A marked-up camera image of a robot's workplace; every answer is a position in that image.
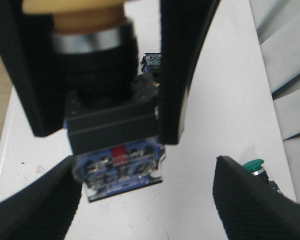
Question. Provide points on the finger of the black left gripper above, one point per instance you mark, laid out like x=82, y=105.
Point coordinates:
x=184, y=27
x=30, y=60

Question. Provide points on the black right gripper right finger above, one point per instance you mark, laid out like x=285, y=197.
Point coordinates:
x=250, y=209

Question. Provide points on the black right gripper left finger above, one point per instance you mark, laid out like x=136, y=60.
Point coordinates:
x=45, y=209

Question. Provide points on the yellow mushroom push button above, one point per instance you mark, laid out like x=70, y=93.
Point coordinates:
x=111, y=112

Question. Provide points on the green push button near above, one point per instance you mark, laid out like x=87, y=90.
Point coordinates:
x=255, y=167

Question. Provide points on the green push button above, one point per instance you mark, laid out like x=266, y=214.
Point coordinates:
x=151, y=62
x=255, y=167

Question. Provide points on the green push button far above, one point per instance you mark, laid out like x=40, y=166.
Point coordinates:
x=151, y=62

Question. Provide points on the grey pleated curtain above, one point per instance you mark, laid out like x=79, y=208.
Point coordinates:
x=277, y=24

